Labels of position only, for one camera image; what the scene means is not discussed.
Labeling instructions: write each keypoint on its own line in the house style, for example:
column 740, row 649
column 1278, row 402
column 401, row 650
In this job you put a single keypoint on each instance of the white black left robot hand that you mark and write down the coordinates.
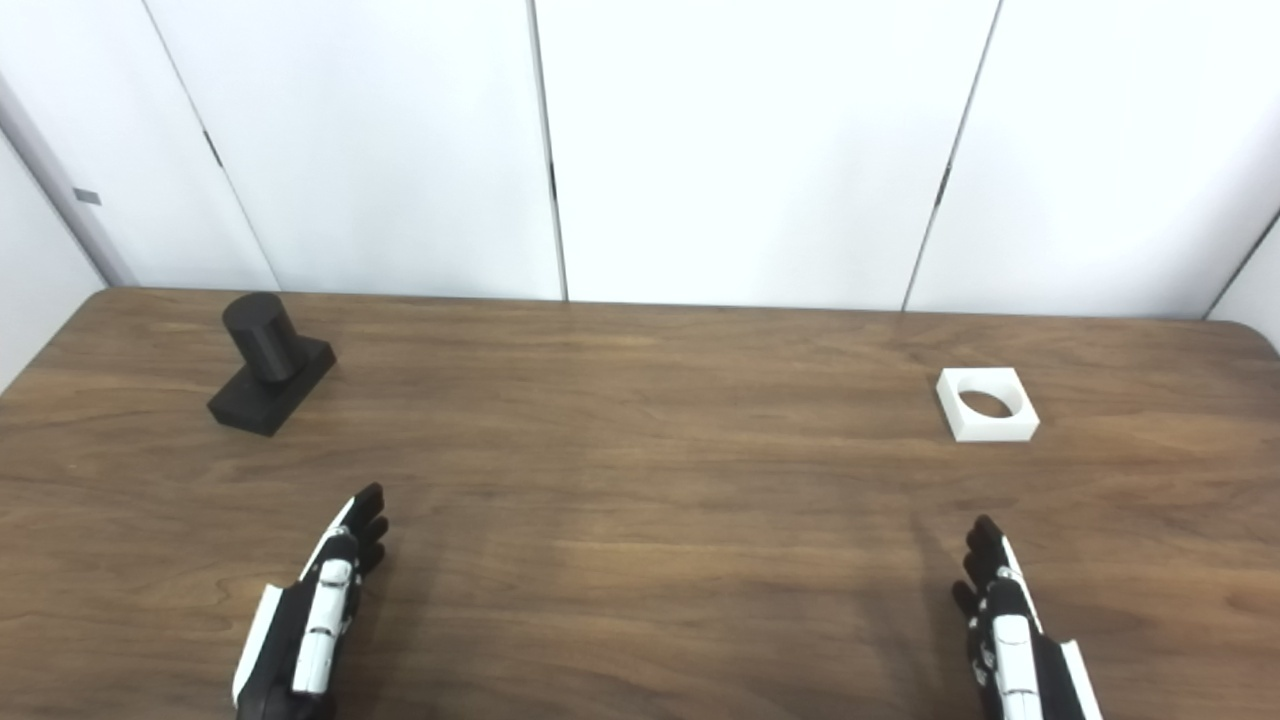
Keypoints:
column 325, row 610

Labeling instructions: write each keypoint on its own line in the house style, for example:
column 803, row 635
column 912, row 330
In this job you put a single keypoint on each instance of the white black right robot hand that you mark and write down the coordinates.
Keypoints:
column 1010, row 650

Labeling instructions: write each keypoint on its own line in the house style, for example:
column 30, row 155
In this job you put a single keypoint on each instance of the white square piece with hole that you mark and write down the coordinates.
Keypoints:
column 990, row 428

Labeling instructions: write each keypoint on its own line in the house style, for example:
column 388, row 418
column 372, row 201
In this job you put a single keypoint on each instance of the black peg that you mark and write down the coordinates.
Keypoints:
column 265, row 345

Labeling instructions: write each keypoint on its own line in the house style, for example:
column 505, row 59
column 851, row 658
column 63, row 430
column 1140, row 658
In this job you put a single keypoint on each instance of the small grey tag on post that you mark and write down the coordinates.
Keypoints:
column 87, row 196

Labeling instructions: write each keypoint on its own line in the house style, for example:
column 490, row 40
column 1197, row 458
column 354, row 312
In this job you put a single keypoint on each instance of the grey partition post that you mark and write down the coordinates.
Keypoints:
column 70, row 190

